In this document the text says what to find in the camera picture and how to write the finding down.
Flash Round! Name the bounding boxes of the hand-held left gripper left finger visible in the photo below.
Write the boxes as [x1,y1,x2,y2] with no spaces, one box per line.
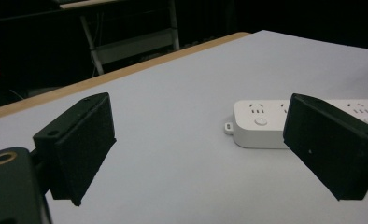
[32,91,118,207]

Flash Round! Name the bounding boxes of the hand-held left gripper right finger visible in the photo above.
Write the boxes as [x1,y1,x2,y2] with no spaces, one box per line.
[282,92,368,202]

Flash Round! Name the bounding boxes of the white power strip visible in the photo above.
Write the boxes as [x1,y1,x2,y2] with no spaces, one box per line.
[224,98,368,149]

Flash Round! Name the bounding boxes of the grey metal stand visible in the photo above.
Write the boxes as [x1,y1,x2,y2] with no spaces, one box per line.
[58,0,181,76]

